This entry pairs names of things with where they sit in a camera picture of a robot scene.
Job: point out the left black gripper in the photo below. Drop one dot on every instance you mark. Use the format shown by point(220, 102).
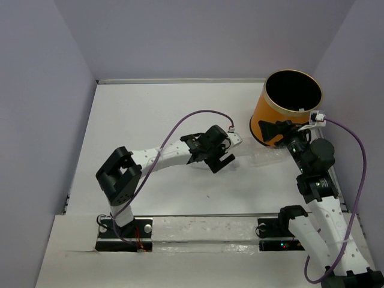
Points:
point(214, 164)

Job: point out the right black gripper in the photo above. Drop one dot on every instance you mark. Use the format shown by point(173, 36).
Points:
point(269, 129)

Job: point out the clear bottle long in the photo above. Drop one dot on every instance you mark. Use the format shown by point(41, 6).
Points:
point(246, 148)

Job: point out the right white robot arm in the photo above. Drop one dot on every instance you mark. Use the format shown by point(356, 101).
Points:
point(331, 245)

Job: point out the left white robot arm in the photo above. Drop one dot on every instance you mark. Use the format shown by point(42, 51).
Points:
point(125, 172)

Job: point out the orange cylindrical bin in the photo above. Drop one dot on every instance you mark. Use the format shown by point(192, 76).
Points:
point(286, 95)

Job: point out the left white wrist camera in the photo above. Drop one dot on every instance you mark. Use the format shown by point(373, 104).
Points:
point(233, 138)

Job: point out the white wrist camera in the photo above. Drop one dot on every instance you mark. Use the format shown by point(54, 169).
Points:
point(233, 138)
point(317, 119)

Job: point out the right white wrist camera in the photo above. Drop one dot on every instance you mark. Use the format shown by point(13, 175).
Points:
point(317, 119)

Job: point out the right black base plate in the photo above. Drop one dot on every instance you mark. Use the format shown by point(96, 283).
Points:
point(272, 237)

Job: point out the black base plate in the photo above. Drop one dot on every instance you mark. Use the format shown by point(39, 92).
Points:
point(272, 237)
point(135, 237)

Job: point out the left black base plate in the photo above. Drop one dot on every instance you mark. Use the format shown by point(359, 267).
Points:
point(135, 237)

